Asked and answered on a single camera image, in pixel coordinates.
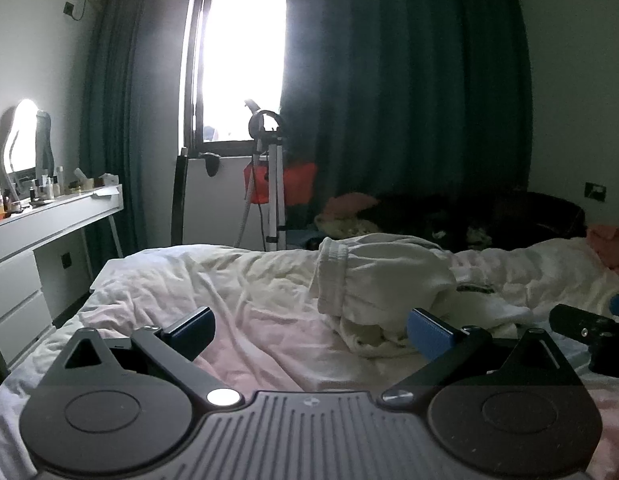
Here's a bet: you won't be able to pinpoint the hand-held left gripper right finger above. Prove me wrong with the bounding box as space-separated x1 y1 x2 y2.
382 307 584 406

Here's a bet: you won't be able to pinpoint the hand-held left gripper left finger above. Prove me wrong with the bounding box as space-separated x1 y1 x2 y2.
39 305 245 408

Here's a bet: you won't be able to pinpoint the white zip sweatshirt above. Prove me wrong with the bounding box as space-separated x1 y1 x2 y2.
309 234 540 359

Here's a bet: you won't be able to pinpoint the white pink bed blanket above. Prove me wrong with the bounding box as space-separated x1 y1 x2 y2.
0 234 619 480

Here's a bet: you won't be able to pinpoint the pink crumpled garment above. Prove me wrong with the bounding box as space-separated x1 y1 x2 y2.
586 224 619 279

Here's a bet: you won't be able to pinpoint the dark cloth pile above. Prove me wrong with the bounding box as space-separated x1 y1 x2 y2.
359 189 589 254

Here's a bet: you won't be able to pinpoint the beige patterned cloth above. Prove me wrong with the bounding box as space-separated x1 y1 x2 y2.
314 210 386 239

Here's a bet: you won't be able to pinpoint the pink cloth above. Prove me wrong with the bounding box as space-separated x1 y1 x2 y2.
323 192 381 222

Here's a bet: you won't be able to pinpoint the silver tripod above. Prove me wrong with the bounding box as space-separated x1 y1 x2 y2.
234 99 290 252

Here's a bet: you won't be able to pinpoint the red bag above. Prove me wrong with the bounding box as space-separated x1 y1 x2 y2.
242 161 318 206

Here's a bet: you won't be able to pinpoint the beige container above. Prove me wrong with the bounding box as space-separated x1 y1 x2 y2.
69 167 95 193

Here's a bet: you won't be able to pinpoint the white dressing table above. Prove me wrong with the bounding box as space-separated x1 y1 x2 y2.
0 183 125 376

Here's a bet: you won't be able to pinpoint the row of cosmetic bottles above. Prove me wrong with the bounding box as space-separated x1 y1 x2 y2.
0 164 70 217

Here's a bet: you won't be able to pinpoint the black headphones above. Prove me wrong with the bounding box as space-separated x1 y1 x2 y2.
246 109 285 137

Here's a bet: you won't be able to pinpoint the wide teal curtain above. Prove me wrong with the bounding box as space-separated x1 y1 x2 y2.
278 0 533 242

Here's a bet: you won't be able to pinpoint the lit wavy vanity mirror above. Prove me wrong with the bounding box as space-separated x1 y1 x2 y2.
2 98 55 187

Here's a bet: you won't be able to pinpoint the bright window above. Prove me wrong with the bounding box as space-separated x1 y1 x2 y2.
182 0 290 157

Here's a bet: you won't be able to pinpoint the black upright frame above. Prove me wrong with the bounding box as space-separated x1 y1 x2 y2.
171 146 190 249

